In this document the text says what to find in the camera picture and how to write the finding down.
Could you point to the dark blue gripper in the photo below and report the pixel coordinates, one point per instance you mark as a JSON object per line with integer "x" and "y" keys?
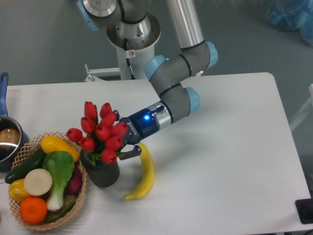
{"x": 140, "y": 125}

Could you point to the red tulip bouquet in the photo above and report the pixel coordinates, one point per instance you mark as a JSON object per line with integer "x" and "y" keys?
{"x": 100, "y": 135}

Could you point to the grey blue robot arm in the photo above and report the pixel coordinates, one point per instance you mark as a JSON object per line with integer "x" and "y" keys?
{"x": 165, "y": 75}

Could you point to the dark grey ribbed vase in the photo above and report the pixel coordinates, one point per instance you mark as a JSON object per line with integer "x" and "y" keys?
{"x": 101, "y": 174}

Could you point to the yellow banana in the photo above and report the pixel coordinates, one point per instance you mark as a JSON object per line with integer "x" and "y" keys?
{"x": 148, "y": 175}

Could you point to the green bok choy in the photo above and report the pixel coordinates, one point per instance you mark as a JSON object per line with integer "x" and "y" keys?
{"x": 60, "y": 165}

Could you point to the purple red onion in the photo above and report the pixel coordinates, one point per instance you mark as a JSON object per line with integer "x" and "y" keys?
{"x": 75, "y": 183}

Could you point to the yellow squash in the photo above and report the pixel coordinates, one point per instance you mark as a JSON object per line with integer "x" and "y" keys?
{"x": 51, "y": 144}

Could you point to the dark green cucumber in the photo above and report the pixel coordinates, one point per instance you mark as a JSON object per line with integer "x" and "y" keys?
{"x": 33, "y": 162}

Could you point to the green chili pepper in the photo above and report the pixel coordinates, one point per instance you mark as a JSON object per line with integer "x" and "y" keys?
{"x": 62, "y": 213}

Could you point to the white round radish slice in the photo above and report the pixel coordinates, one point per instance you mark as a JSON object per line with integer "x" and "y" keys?
{"x": 38, "y": 182}

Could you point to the woven wicker basket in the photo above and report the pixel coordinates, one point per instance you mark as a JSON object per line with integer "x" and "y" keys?
{"x": 25, "y": 152}

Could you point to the orange fruit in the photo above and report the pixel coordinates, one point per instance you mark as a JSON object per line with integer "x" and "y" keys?
{"x": 33, "y": 210}

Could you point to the yellow bell pepper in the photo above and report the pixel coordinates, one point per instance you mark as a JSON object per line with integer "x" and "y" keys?
{"x": 17, "y": 191}

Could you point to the black device at edge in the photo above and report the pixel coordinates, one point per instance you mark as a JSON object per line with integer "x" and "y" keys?
{"x": 305, "y": 210}

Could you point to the blue plastic bag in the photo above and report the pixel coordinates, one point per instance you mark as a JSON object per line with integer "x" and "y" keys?
{"x": 292, "y": 15}

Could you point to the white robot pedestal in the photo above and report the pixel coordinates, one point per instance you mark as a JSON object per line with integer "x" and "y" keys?
{"x": 134, "y": 44}

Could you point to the blue handled saucepan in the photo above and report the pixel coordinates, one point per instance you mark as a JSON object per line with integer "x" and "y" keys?
{"x": 12, "y": 136}

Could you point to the white frame at right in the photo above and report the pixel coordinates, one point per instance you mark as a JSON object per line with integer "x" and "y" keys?
{"x": 303, "y": 111}

